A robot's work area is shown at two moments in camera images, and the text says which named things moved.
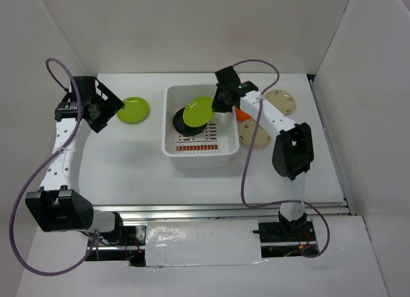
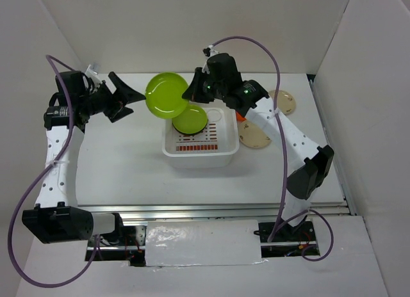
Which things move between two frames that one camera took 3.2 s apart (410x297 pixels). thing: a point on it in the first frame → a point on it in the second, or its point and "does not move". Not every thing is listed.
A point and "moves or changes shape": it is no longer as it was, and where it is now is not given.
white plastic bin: x=214 y=148 does not move
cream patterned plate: x=246 y=130 does not move
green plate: x=136 y=111 → x=164 y=92
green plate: x=198 y=112 moves or changes shape
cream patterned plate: x=282 y=100 does not move
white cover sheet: x=202 y=242 does not move
